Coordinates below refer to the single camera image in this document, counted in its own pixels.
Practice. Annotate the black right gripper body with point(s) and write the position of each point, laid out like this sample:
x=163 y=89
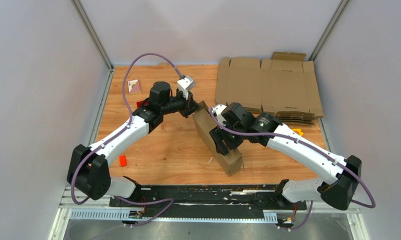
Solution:
x=232 y=140

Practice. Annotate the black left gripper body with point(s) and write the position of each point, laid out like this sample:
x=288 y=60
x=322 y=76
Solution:
x=183 y=105

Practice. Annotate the red small box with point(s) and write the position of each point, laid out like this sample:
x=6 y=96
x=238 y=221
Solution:
x=142 y=103

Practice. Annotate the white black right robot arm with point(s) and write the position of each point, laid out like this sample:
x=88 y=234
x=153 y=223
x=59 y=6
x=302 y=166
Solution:
x=337 y=177

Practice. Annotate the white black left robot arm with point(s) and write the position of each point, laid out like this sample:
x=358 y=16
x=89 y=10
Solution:
x=89 y=168

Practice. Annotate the pink white card box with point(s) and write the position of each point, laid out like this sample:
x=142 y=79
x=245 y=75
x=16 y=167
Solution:
x=134 y=87

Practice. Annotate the stack of flat cardboard boxes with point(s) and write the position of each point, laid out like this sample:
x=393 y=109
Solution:
x=284 y=85

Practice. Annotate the yellow plastic tool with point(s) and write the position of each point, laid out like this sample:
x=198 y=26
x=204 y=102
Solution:
x=298 y=131

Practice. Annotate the orange small clip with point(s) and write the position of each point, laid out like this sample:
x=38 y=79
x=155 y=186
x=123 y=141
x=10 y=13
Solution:
x=122 y=161

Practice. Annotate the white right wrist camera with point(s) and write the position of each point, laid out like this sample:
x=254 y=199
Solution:
x=217 y=112

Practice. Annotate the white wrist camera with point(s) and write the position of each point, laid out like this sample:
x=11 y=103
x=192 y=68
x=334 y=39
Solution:
x=185 y=85
x=217 y=112

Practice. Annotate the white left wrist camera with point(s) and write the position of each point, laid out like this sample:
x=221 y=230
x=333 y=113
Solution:
x=185 y=85

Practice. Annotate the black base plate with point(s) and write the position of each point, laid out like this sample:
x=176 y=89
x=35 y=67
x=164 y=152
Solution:
x=206 y=202

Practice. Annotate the aluminium frame rails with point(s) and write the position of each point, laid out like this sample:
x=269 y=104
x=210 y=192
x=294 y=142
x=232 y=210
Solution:
x=89 y=168

